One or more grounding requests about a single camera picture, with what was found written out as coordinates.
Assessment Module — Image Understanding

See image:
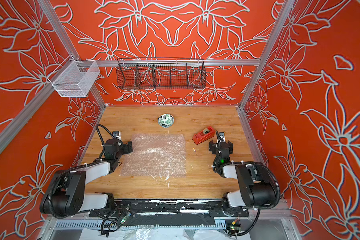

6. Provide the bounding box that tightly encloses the red tape dispenser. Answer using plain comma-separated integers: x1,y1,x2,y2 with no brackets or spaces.
192,126,215,145

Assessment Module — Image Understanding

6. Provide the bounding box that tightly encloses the black wire mesh basket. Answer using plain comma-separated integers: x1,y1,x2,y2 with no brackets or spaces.
116,58,207,90

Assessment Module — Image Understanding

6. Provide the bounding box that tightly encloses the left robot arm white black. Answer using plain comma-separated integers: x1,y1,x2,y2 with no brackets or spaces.
39,124,133,220

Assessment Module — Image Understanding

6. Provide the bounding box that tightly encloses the green leaf pattern bowl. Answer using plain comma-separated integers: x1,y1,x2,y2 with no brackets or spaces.
158,114,175,128

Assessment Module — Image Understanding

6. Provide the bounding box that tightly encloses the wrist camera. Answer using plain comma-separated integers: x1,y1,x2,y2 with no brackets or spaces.
112,131,121,140
218,132,226,142

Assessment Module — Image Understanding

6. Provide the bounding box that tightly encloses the clear bubble wrap sheet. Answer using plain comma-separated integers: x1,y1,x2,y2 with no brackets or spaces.
120,134,187,178

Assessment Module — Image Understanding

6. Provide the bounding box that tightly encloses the clear plastic hanging bin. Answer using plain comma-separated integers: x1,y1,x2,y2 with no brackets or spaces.
49,61,100,98

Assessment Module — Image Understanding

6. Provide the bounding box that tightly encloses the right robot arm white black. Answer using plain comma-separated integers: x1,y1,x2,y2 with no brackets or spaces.
209,132,281,212

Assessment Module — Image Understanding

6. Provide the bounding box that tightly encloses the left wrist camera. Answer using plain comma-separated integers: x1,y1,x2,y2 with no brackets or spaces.
112,131,121,140

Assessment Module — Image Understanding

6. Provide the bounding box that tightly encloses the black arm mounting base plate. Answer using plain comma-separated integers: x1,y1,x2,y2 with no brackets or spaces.
88,198,250,219

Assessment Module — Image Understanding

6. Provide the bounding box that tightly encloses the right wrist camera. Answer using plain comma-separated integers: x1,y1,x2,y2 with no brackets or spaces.
218,132,226,142

